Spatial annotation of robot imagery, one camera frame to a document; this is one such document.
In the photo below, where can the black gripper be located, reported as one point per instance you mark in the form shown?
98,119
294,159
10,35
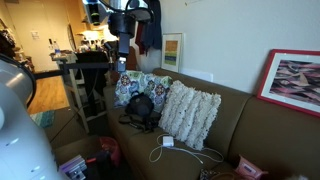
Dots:
123,25

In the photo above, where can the brown woven round bag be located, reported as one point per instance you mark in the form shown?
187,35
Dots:
221,176

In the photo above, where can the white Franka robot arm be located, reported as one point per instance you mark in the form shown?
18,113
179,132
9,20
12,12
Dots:
20,133

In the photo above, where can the red floor bag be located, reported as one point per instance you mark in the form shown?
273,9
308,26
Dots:
110,150

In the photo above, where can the black floor bag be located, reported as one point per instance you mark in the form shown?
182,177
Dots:
98,166

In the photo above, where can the floral patterned pillow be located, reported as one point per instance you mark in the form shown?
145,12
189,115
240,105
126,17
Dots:
133,83

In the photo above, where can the dark hanging clothes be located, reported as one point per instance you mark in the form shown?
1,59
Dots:
151,33

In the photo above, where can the white framed striped picture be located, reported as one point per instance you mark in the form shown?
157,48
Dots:
171,51

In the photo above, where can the white side table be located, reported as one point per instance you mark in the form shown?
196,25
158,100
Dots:
71,83

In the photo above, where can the clear bottle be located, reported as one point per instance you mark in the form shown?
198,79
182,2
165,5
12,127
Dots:
57,48

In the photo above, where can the shaggy cream pillow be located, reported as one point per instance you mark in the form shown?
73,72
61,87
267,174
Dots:
186,113

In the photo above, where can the white power adapter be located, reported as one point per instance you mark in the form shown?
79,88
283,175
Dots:
168,141

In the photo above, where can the white door sign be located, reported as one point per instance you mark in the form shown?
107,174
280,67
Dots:
35,35

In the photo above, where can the teal woven rug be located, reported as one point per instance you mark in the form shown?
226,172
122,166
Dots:
43,118

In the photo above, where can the silver purple box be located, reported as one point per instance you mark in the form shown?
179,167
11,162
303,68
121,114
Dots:
73,166

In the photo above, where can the brown leather sofa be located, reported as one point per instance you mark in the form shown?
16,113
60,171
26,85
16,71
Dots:
266,140

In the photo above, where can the pink wipes pack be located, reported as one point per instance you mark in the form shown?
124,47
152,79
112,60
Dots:
248,170

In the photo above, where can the red framed picture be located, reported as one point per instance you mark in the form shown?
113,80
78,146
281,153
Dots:
293,80

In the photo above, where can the black camera bag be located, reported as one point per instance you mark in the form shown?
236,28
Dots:
140,104

